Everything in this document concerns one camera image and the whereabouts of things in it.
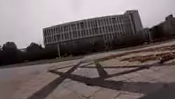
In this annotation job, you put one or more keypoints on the large grey multi-storey building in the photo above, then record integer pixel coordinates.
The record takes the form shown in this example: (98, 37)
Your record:
(89, 28)

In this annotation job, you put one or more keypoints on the pole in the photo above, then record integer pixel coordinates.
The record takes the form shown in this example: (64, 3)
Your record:
(149, 35)
(58, 51)

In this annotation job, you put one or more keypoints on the grass lawn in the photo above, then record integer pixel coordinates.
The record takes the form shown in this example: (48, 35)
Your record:
(40, 62)

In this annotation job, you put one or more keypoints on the grey paved plaza, dark pattern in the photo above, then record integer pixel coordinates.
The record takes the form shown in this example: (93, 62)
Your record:
(19, 81)

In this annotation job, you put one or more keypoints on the row of trees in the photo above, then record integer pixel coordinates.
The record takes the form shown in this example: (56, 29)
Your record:
(11, 52)

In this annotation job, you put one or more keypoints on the pile of wooden planks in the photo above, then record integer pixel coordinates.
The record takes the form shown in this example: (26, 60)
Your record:
(174, 53)

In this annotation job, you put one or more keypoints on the low grey building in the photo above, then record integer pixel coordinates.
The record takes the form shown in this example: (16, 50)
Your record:
(174, 25)

